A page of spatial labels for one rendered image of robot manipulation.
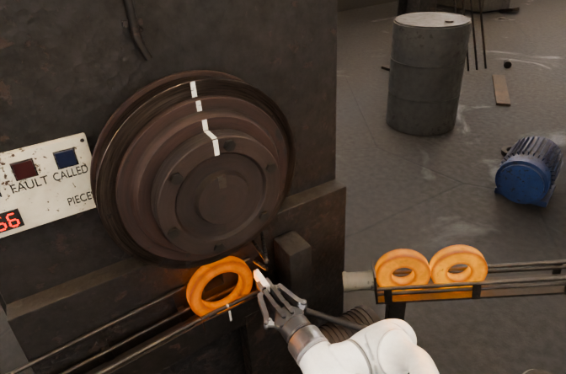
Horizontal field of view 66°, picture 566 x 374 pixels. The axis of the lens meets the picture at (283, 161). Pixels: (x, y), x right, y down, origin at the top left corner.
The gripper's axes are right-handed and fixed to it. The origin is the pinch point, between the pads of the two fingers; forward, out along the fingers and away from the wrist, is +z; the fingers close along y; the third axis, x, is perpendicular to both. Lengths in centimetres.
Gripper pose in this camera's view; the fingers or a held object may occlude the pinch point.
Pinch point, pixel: (261, 281)
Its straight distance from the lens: 125.7
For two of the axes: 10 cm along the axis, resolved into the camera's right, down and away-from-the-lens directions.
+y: 8.6, -2.9, 4.3
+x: -0.1, -8.3, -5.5
